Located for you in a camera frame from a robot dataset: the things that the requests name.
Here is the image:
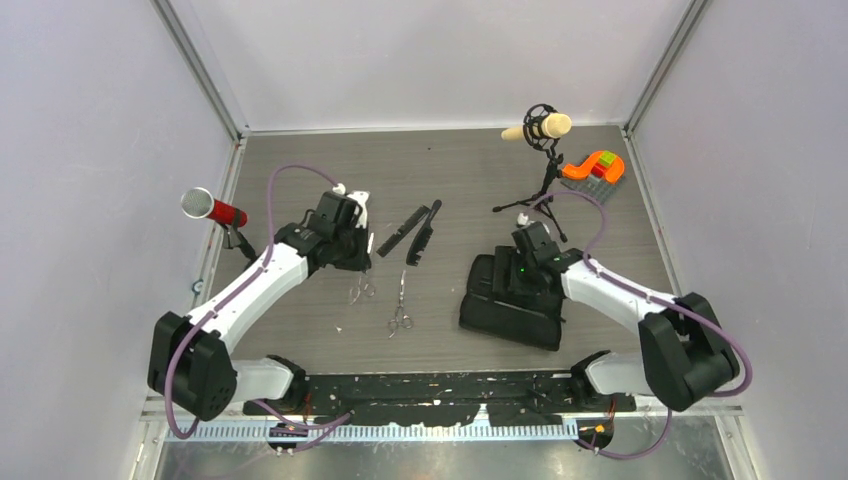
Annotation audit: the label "black zip tool case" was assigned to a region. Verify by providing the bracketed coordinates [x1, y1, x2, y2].
[458, 254, 564, 352]

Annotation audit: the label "green lego brick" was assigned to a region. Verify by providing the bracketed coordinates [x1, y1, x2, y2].
[598, 151, 618, 169]

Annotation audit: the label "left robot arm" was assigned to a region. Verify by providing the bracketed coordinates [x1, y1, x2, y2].
[147, 190, 371, 421]

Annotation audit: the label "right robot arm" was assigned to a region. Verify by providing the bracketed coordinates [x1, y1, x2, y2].
[492, 222, 742, 412]

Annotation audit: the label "orange curved toy piece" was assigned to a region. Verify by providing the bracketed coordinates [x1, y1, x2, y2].
[561, 150, 626, 183]

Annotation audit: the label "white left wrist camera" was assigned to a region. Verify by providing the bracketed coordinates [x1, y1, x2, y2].
[331, 183, 370, 229]

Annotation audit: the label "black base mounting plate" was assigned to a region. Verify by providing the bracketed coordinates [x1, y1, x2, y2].
[267, 371, 636, 427]

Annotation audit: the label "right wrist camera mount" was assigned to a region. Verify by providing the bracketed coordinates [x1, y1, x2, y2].
[516, 213, 531, 228]

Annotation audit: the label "black flat comb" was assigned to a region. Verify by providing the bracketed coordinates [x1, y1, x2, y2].
[377, 205, 430, 258]

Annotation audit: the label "silver scissors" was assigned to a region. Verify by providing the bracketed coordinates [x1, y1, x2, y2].
[349, 232, 376, 305]
[387, 270, 414, 339]

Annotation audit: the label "beige microphone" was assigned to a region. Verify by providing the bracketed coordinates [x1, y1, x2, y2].
[500, 113, 572, 142]

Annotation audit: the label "red lego brick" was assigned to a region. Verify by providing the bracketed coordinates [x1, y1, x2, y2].
[590, 163, 607, 178]

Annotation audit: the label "red silver microphone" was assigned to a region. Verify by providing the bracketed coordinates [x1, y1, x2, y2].
[180, 187, 248, 228]

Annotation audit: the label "grey lego baseplate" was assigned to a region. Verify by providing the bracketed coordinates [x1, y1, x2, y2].
[560, 176, 628, 206]

